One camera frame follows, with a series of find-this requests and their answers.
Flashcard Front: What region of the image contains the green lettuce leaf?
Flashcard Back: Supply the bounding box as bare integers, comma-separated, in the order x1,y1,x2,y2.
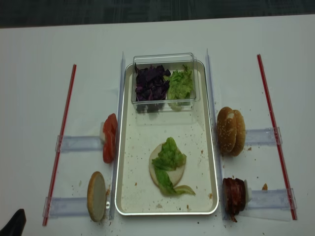
152,137,195,196

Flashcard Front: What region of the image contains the green lettuce pile in container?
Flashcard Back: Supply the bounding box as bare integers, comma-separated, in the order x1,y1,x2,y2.
163,64,193,100

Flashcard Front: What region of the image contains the tomato slice stack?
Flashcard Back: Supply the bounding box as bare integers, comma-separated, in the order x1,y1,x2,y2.
102,113,118,164

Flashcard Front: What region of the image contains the dark meat patty stack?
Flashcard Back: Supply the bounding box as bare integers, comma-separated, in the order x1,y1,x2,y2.
222,178,248,223

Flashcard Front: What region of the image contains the bread crumb chunk on table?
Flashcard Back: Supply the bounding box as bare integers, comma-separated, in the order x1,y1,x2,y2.
262,183,268,191

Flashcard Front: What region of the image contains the purple cabbage pile in container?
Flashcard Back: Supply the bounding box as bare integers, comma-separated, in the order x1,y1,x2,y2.
134,65,171,101

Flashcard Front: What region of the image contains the clear plastic salad container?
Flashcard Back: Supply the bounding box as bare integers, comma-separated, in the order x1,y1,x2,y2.
131,53,200,113

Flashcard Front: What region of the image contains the silver metal tray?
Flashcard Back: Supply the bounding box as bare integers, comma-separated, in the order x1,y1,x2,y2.
115,61,219,216

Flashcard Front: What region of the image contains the white upper left pusher block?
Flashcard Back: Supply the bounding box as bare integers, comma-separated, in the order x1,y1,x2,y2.
99,122,106,143

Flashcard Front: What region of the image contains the white pusher block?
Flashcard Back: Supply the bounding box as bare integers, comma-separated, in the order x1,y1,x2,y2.
99,122,106,143
244,180,252,206

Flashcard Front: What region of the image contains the bun bottom on tray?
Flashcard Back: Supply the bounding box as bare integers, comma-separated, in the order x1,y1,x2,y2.
149,143,185,186

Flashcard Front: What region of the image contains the sesame bun top front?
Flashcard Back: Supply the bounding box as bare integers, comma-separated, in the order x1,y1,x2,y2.
217,107,237,154

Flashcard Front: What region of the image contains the sesame bun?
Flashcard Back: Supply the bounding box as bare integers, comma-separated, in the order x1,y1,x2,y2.
231,110,246,156
217,107,237,154

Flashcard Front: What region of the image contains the sesame bun top rear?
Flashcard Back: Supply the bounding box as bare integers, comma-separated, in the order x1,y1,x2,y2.
231,110,246,156

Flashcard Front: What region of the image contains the upright bun bottom slice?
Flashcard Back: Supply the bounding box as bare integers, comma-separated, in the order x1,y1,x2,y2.
87,171,106,222

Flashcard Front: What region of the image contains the red left guide rod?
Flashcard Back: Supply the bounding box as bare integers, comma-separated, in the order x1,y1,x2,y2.
42,64,77,227

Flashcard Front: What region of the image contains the red guide rod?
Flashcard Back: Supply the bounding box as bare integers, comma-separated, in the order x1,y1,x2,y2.
257,54,298,221
42,64,77,227

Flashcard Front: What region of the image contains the white lower right pusher block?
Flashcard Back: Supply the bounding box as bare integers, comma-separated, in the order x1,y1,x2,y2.
244,180,252,206

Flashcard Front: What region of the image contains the red right guide rod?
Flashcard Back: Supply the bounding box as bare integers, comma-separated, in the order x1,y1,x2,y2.
257,54,298,221

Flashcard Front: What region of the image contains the black left gripper tip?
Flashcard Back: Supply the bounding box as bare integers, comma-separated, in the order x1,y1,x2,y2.
0,208,27,236

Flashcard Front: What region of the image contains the clear left long divider rail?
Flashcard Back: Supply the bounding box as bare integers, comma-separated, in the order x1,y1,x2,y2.
109,52,126,220

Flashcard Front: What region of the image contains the clear left upper pusher rail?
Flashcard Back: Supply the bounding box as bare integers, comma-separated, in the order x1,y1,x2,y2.
55,135,103,152

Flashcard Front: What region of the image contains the clear pusher rail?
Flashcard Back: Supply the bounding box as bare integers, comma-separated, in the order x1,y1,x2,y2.
247,189,296,210
43,197,89,218
245,127,283,146
55,135,103,152

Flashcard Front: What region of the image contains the clear right upper pusher rail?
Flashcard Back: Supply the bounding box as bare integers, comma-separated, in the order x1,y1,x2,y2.
245,127,283,146

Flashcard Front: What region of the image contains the clear left lower pusher rail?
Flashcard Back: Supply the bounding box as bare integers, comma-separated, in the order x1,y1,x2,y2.
43,197,89,218

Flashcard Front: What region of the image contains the clear right lower pusher rail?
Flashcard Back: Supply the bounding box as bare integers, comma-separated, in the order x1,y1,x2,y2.
247,189,296,210

